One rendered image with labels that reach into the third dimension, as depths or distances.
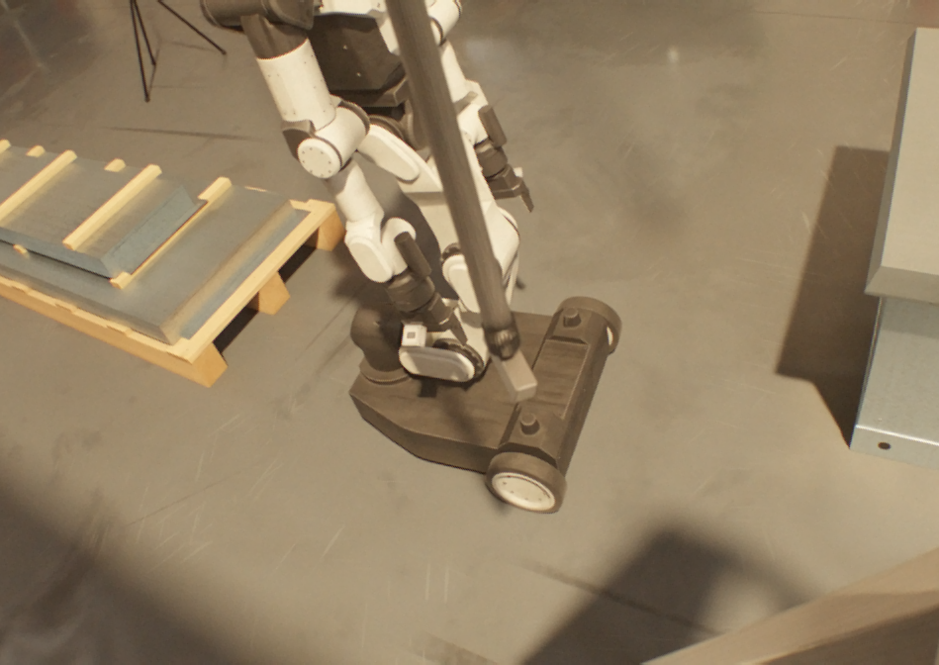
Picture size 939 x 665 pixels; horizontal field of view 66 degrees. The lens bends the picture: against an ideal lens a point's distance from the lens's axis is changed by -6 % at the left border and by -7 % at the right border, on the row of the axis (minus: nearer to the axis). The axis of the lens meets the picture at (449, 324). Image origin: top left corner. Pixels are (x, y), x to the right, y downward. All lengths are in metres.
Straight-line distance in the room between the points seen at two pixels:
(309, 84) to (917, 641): 1.16
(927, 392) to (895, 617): 1.59
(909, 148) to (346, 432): 1.63
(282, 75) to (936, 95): 1.48
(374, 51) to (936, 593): 1.25
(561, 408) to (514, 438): 0.15
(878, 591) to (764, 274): 2.18
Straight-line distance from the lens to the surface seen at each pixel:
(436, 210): 1.61
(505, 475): 1.86
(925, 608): 0.29
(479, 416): 1.97
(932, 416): 1.94
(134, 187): 3.05
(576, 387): 1.95
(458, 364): 1.91
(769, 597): 1.86
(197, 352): 2.57
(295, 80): 1.29
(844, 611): 0.34
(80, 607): 2.41
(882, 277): 1.58
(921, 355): 1.79
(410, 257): 1.45
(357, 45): 1.38
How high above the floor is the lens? 1.70
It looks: 44 degrees down
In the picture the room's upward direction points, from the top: 19 degrees counter-clockwise
